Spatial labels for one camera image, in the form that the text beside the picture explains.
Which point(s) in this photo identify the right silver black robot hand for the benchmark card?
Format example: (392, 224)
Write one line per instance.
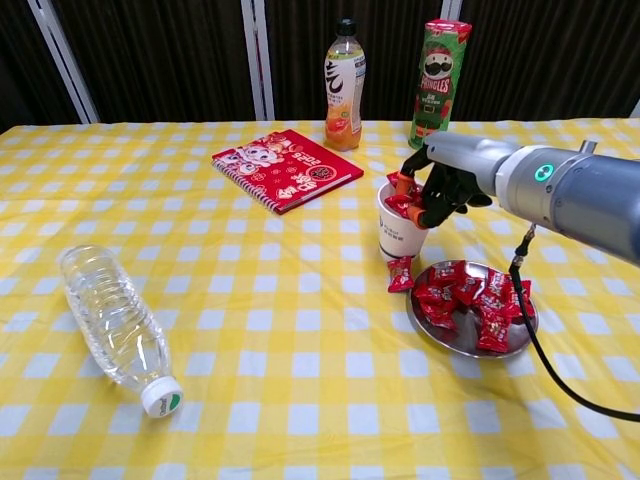
(465, 155)

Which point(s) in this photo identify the white paper cup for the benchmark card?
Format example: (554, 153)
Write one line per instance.
(400, 240)

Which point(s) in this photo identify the silver metal plate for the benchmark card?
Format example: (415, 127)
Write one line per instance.
(450, 342)

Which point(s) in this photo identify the green Pringles can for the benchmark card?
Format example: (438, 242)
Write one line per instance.
(437, 75)

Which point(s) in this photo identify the dark curtain panel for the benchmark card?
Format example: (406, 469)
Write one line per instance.
(20, 60)
(300, 60)
(165, 60)
(540, 60)

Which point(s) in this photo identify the orange drink bottle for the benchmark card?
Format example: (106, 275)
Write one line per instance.
(345, 100)

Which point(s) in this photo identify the red spiral notebook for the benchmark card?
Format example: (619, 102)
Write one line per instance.
(290, 170)

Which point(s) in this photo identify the yellow white checked tablecloth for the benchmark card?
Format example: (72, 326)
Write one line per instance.
(300, 325)

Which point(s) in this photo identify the clear plastic water bottle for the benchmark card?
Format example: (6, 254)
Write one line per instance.
(110, 320)

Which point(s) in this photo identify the grey partition frame post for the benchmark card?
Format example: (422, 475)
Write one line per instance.
(62, 60)
(450, 10)
(257, 60)
(636, 109)

